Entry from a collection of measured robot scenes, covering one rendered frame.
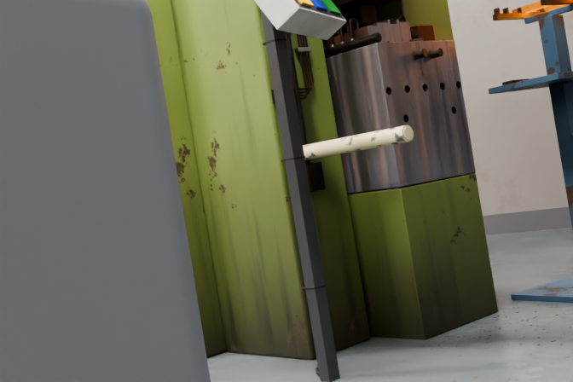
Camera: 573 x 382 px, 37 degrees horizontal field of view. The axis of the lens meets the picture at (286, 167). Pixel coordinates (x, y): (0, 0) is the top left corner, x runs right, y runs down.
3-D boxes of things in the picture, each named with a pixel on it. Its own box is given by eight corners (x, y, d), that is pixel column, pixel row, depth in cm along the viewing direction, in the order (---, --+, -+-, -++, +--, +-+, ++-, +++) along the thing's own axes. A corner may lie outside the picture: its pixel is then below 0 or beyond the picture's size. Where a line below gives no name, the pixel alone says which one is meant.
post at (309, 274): (340, 378, 230) (276, -18, 230) (330, 382, 227) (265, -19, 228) (330, 377, 233) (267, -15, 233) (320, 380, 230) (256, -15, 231)
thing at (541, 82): (633, 70, 294) (633, 65, 294) (558, 78, 272) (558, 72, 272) (563, 85, 319) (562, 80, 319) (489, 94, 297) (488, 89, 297)
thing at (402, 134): (416, 141, 228) (413, 122, 228) (403, 144, 225) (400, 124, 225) (308, 160, 262) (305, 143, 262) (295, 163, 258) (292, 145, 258)
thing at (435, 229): (499, 311, 283) (476, 172, 284) (425, 340, 259) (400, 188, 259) (377, 309, 326) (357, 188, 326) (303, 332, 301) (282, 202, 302)
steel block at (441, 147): (476, 171, 284) (454, 39, 284) (400, 187, 259) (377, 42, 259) (357, 187, 326) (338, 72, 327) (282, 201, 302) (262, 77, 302)
